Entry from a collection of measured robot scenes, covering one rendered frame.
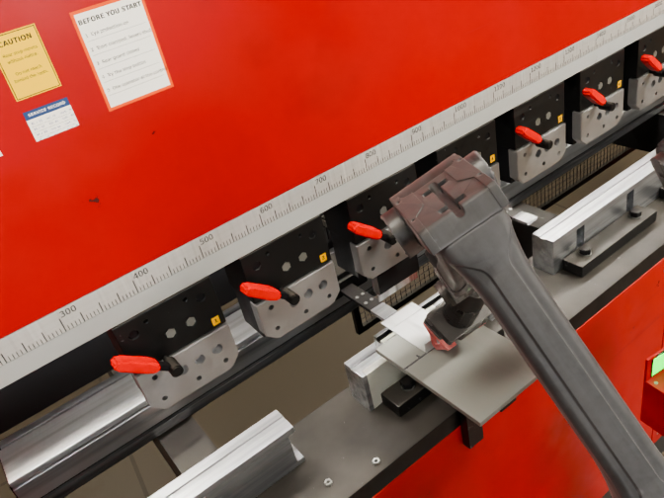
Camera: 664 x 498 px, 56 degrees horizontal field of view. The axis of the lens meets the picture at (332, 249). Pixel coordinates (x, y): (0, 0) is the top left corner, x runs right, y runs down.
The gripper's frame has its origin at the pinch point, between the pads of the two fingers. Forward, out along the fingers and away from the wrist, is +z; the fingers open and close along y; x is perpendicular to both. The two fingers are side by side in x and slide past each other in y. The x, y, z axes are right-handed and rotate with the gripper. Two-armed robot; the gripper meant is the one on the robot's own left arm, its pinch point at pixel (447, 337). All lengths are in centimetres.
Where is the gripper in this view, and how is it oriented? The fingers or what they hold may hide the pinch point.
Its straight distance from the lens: 119.7
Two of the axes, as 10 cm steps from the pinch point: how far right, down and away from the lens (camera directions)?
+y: -7.9, 4.6, -4.0
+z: -0.8, 5.7, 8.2
